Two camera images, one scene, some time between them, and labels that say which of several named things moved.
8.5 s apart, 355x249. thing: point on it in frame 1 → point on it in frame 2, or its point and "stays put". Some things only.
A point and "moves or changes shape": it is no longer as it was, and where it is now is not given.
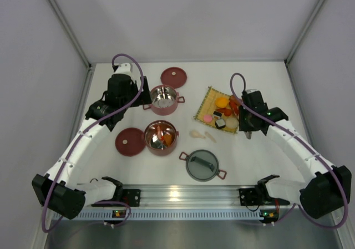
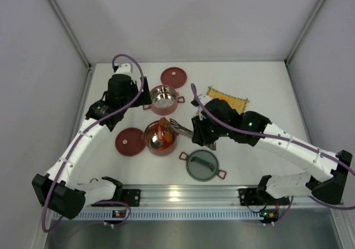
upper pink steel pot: (165, 98) stays put
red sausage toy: (227, 111) moves or changes shape
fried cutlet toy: (167, 138) stays put
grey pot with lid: (202, 165) stays put
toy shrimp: (159, 133) stays put
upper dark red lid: (175, 77) stays put
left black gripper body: (145, 92) stays put
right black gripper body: (247, 127) → (199, 131)
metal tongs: (248, 135) moves or changes shape
